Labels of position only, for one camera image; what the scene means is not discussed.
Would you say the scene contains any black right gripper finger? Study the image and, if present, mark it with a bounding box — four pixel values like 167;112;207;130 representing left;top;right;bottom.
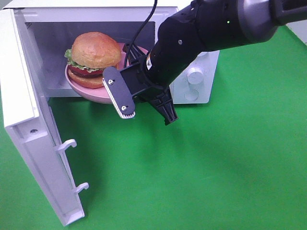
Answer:
122;43;148;66
143;87;178;126

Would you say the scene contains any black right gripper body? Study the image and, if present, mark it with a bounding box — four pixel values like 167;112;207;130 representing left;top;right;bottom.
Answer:
121;47;185;101

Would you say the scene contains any round white door button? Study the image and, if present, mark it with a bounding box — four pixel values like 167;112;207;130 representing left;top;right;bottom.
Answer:
184;90;199;101

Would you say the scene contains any burger with lettuce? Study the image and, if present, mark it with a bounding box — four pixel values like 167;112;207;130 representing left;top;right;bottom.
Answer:
64;32;121;89

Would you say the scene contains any pink round plate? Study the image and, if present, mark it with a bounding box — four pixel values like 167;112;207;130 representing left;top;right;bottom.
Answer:
65;46;148;104

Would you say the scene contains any white microwave door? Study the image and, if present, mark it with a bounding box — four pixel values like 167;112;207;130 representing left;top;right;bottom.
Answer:
0;7;84;226

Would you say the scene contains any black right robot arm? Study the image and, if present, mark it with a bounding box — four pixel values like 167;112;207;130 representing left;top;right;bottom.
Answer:
121;0;307;124

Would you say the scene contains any lower white dial knob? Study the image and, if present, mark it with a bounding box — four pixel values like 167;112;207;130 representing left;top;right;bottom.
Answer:
187;67;204;85

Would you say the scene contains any green table cloth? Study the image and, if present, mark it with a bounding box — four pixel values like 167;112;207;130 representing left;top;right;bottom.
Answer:
0;23;307;230

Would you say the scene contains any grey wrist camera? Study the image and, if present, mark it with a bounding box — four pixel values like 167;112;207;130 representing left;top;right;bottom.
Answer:
103;67;135;119

